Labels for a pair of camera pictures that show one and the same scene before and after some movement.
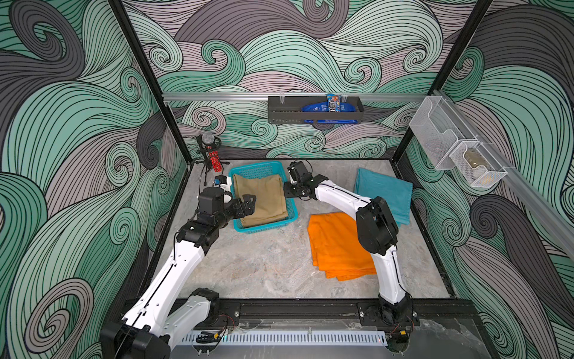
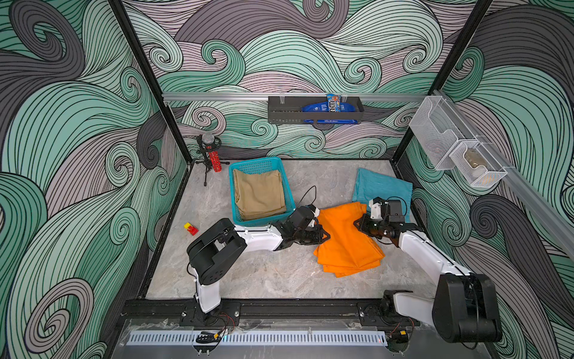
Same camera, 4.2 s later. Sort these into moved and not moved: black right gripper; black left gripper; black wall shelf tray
Moved: black right gripper; black left gripper
Not moved: black wall shelf tray
